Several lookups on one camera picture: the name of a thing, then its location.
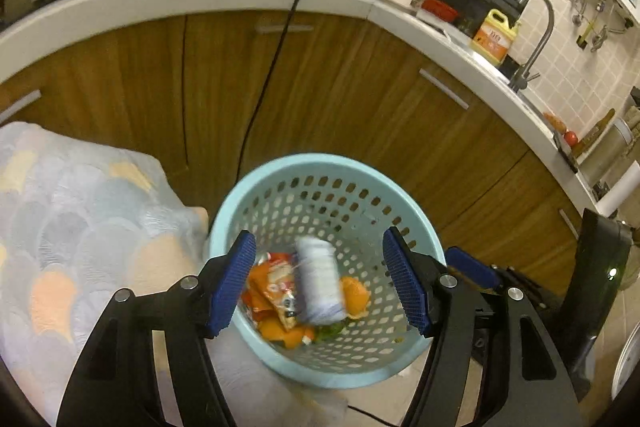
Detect light blue perforated basket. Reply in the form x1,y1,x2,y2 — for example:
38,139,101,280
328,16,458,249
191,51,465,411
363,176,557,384
207,153,447,389

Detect scallop patterned blanket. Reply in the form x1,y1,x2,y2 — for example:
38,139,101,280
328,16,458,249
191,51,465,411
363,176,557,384
0,122,349,427

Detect black power cable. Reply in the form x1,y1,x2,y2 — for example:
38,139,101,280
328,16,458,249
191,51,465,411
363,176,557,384
235,0,310,190

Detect white cylindrical roll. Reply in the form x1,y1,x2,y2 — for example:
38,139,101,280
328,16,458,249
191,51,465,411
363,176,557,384
292,237,349,326

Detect white paper towel roll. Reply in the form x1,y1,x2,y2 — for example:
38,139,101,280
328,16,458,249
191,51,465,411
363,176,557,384
597,167,640,218

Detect orange snack bag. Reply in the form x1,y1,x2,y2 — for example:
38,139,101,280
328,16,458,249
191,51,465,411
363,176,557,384
242,252,301,326

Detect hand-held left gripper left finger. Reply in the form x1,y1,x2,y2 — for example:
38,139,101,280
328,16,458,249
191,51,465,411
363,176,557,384
56,230,257,427

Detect grey lidded container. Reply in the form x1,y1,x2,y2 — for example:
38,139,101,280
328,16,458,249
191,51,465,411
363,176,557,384
580,117,640,188

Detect steel kitchen faucet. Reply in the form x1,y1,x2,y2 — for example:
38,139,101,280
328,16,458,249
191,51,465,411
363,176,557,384
509,0,556,93

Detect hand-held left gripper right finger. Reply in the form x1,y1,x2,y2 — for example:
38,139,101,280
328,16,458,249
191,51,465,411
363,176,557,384
382,227,584,427

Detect curved orange peel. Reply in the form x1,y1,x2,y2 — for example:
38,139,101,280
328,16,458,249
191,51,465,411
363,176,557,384
340,277,371,321

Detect red plastic container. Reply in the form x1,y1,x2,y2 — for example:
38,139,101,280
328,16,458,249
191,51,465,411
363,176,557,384
422,0,460,20

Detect green lettuce leaf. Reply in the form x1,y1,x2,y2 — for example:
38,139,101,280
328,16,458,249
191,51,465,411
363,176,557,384
317,322,346,341

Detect wooden kitchen cabinet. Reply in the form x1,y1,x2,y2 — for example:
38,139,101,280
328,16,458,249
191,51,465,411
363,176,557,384
0,9,587,289

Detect metal valve pipes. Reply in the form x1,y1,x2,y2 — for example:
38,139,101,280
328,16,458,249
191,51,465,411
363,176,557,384
570,0,636,53

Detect rounded orange peel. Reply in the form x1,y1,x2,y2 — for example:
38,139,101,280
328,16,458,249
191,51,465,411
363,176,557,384
260,320,316,351

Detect silver cabinet handle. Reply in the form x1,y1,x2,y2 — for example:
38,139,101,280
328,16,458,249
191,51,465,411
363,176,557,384
0,89,42,120
419,68,470,110
255,23,314,33
559,209,581,239

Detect yellow detergent bottle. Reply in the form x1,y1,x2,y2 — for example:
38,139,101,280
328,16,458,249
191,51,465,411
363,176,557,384
472,9,521,68

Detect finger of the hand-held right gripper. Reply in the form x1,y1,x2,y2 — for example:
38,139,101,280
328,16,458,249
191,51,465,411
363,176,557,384
445,246,567,314

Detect white round appliance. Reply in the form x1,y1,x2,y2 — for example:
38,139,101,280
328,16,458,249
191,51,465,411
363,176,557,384
612,332,640,409

